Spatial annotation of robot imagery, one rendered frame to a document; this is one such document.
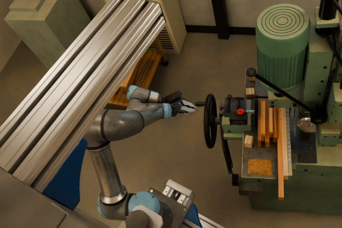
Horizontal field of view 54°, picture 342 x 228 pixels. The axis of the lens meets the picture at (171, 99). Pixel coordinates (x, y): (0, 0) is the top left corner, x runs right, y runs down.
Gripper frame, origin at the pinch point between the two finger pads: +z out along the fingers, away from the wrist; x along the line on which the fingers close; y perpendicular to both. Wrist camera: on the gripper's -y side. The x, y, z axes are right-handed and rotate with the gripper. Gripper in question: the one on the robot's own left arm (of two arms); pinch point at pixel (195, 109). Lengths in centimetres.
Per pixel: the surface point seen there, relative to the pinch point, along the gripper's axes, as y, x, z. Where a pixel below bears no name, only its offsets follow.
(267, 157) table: -13.3, 22.9, 32.7
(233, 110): -16.1, 5.9, 13.9
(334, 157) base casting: -19, 16, 63
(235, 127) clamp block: -9.7, 10.5, 18.0
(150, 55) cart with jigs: 90, -105, -28
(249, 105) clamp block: -16.1, 0.3, 21.5
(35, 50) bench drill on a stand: 133, -106, -134
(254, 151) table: -10.8, 20.5, 27.7
